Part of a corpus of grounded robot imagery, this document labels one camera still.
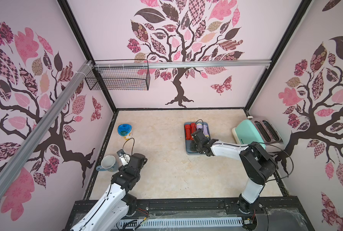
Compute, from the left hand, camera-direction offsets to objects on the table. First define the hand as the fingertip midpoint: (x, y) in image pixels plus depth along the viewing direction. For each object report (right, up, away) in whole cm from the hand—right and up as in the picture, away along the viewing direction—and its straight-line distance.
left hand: (133, 163), depth 82 cm
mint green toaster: (+78, +19, +3) cm, 80 cm away
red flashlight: (+34, +16, +24) cm, 45 cm away
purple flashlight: (+43, +21, +26) cm, 54 cm away
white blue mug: (-16, -1, +2) cm, 16 cm away
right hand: (+35, +9, +13) cm, 39 cm away
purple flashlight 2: (+47, +17, +21) cm, 54 cm away
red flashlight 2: (+38, +21, +23) cm, 48 cm away
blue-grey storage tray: (+33, +10, +13) cm, 37 cm away
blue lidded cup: (-9, +18, +13) cm, 24 cm away
